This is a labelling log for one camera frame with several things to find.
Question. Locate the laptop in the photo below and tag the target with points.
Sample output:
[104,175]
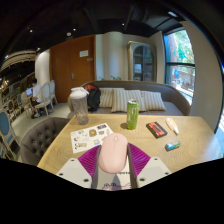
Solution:
[29,92]

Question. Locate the black framed window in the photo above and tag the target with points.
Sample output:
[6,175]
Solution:
[180,63]

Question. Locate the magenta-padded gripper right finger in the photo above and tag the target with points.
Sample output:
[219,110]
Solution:
[140,159]

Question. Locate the grey tufted armchair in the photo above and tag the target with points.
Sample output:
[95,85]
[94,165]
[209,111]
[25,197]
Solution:
[43,140]

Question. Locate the blue chair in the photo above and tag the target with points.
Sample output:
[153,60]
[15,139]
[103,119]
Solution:
[6,128]

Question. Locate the white chair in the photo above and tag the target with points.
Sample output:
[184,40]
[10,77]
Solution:
[46,96]

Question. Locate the green drink can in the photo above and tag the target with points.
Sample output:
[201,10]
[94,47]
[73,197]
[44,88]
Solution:
[132,115]

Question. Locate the person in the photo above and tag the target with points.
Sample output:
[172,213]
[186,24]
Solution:
[36,95]

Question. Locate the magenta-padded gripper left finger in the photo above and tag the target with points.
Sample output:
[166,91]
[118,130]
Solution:
[87,160]

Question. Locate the small teal eraser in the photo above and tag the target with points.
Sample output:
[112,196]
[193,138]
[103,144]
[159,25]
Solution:
[172,146]

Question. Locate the black backpack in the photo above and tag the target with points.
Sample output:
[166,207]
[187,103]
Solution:
[94,98]

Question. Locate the white sticker sheet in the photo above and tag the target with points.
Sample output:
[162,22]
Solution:
[87,138]

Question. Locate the striped cushion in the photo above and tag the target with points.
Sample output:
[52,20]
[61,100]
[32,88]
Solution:
[106,97]
[154,100]
[121,98]

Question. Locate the white door sign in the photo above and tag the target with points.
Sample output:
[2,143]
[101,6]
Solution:
[84,53]

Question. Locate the glass door cabinet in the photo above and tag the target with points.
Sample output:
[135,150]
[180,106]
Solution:
[141,61]

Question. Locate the small white tube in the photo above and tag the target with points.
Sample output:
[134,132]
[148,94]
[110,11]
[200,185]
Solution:
[172,126]

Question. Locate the grey curved sofa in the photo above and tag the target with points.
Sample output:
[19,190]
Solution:
[175,100]

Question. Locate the pink computer mouse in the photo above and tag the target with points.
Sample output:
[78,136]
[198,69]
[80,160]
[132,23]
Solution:
[113,153]

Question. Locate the black and orange flat case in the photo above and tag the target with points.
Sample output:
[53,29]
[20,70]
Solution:
[156,130]

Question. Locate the clear shaker bottle white lid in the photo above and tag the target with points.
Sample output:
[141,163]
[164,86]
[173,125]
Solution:
[80,108]

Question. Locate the brown wooden door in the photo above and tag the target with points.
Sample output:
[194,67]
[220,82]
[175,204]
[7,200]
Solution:
[66,73]

